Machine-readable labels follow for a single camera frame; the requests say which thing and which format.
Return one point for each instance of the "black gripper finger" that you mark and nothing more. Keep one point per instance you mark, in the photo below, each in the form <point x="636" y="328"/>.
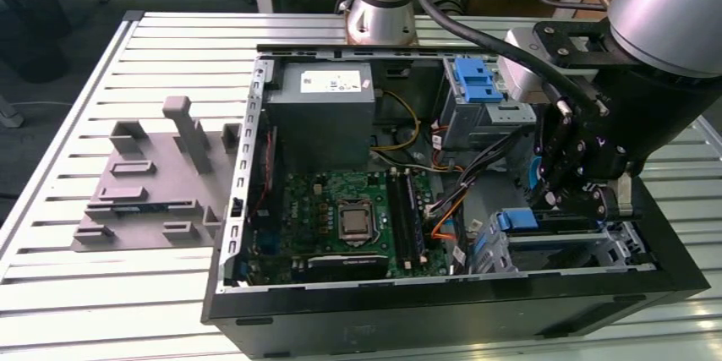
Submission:
<point x="558" y="154"/>
<point x="601" y="202"/>

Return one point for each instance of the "hard disk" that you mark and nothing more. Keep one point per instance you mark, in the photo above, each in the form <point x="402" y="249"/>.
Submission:
<point x="515" y="219"/>

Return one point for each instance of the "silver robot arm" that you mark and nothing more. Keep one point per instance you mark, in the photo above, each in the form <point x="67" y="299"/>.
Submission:
<point x="665" y="18"/>

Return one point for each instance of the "metal disk bay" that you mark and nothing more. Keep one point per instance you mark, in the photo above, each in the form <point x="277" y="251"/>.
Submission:
<point x="564" y="239"/>

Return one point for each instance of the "metal optical drive cage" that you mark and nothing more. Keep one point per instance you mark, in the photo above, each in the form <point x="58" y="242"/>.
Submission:
<point x="469" y="124"/>

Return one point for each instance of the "blue plastic drive latch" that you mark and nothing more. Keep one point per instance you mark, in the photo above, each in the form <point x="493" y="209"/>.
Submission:
<point x="474" y="82"/>

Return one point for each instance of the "black RAM slot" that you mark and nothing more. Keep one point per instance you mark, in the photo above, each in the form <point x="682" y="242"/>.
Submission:
<point x="398" y="217"/>

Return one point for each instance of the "silver CPU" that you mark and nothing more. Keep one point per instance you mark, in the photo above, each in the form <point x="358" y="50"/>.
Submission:
<point x="355" y="221"/>

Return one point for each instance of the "CPU socket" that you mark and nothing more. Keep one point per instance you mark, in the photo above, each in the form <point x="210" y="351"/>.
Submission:
<point x="354" y="242"/>

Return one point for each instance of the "grey power supply unit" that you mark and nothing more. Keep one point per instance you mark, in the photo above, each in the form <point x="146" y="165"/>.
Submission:
<point x="322" y="132"/>

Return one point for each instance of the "black PC case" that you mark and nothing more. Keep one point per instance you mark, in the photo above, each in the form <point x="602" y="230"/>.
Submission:
<point x="395" y="318"/>

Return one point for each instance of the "black graphics card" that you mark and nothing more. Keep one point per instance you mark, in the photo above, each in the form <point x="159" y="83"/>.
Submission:
<point x="345" y="268"/>

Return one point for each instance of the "green motherboard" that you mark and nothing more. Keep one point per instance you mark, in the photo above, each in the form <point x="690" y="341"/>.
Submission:
<point x="305" y="209"/>

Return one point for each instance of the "grey parts rack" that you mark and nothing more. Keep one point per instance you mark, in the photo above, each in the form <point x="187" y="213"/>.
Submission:
<point x="158" y="192"/>

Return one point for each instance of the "blue RAM stick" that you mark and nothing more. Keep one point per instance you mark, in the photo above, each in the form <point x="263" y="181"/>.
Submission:
<point x="140" y="208"/>

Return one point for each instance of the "black office chair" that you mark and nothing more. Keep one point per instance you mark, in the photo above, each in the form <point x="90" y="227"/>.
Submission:
<point x="39" y="39"/>

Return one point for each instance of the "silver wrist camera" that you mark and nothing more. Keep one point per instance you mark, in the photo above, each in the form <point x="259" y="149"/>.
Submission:
<point x="519" y="82"/>

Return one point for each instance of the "black camera bracket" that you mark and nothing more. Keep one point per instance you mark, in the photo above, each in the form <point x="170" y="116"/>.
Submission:
<point x="550" y="39"/>

